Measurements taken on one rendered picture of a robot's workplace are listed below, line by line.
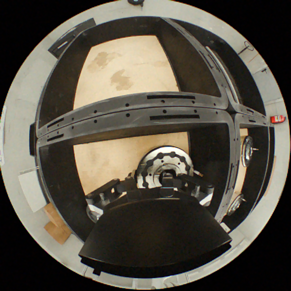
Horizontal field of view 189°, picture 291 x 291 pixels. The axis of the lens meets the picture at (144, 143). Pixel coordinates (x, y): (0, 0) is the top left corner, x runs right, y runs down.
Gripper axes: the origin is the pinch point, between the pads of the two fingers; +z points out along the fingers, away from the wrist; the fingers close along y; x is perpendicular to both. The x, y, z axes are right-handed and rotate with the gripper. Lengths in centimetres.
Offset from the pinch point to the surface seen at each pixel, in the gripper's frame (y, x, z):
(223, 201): 10.2, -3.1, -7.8
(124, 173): -4.8, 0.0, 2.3
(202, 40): 29, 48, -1
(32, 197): -279, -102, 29
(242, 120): 13.6, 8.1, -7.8
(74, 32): -60, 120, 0
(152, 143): 1.2, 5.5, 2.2
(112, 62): -7.1, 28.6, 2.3
